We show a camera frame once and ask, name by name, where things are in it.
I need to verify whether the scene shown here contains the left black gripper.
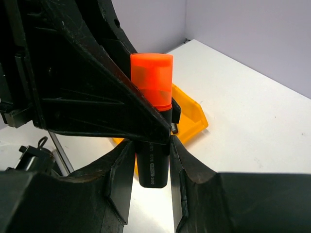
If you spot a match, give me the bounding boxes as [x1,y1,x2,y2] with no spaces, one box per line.
[0,0,39,128]

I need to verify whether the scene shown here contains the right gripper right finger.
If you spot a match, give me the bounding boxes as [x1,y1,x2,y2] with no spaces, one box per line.
[170,136,311,233]

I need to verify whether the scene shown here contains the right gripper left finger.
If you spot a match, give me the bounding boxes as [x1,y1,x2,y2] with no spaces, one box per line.
[0,140,135,233]

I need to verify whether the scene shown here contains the orange black highlighter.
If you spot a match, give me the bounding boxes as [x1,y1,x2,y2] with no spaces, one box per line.
[135,104,173,188]

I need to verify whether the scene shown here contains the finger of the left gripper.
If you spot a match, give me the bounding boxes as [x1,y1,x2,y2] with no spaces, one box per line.
[24,0,170,144]
[97,0,182,135]

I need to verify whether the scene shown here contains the orange highlighter cap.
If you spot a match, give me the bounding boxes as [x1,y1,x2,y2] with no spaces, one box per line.
[130,53,173,112]

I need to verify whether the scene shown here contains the orange plastic sorting tray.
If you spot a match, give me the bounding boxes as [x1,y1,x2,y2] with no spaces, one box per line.
[112,83,209,148]

